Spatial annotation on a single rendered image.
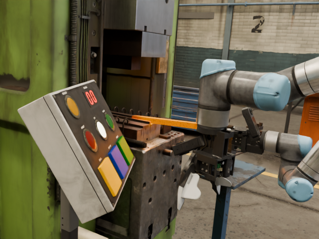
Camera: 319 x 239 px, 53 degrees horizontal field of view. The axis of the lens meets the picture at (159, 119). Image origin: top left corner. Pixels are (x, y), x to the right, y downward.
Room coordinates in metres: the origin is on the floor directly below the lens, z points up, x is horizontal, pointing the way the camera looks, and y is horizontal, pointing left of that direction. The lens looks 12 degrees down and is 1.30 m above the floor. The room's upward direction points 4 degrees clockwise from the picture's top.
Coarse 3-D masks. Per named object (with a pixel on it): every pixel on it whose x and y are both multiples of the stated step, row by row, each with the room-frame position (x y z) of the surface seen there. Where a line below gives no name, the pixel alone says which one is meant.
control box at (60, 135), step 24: (48, 96) 0.63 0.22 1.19; (72, 96) 0.74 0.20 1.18; (96, 96) 0.91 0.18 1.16; (24, 120) 0.64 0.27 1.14; (48, 120) 0.63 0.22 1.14; (72, 120) 0.67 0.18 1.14; (96, 120) 0.80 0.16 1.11; (48, 144) 0.63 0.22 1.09; (72, 144) 0.63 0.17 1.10; (96, 144) 0.72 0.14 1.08; (72, 168) 0.63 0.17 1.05; (96, 168) 0.66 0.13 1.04; (72, 192) 0.63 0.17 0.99; (96, 192) 0.63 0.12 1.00; (120, 192) 0.71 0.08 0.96; (96, 216) 0.63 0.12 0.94
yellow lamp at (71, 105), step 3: (69, 99) 0.70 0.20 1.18; (69, 102) 0.69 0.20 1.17; (72, 102) 0.71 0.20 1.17; (69, 105) 0.69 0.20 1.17; (72, 105) 0.70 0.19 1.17; (75, 105) 0.72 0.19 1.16; (72, 108) 0.69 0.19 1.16; (75, 108) 0.71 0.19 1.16; (72, 111) 0.68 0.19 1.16; (75, 111) 0.70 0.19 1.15; (78, 111) 0.72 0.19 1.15; (75, 114) 0.69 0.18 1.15
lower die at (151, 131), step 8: (120, 112) 1.53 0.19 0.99; (120, 120) 1.36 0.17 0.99; (128, 120) 1.37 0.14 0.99; (136, 120) 1.37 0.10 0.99; (144, 120) 1.35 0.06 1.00; (120, 128) 1.29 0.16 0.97; (128, 128) 1.28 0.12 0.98; (136, 128) 1.29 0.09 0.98; (144, 128) 1.30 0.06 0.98; (152, 128) 1.36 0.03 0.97; (128, 136) 1.27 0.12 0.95; (136, 136) 1.25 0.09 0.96; (144, 136) 1.31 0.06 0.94; (152, 136) 1.37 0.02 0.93
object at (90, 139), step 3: (87, 132) 0.70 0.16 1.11; (87, 135) 0.69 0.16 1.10; (90, 135) 0.71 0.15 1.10; (87, 138) 0.69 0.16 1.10; (90, 138) 0.70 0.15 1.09; (93, 138) 0.71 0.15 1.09; (90, 141) 0.69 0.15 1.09; (93, 141) 0.70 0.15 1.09; (90, 144) 0.68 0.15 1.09; (93, 144) 0.70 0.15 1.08; (93, 147) 0.69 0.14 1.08
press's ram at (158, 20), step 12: (108, 0) 1.27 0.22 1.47; (120, 0) 1.24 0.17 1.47; (132, 0) 1.22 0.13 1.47; (144, 0) 1.25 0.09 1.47; (156, 0) 1.33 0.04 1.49; (168, 0) 1.42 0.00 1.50; (108, 12) 1.27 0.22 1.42; (120, 12) 1.24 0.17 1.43; (132, 12) 1.21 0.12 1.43; (144, 12) 1.26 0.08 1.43; (156, 12) 1.34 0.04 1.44; (168, 12) 1.42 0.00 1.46; (108, 24) 1.26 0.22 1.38; (120, 24) 1.24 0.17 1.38; (132, 24) 1.21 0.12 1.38; (144, 24) 1.26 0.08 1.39; (156, 24) 1.34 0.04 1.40; (168, 24) 1.43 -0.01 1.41
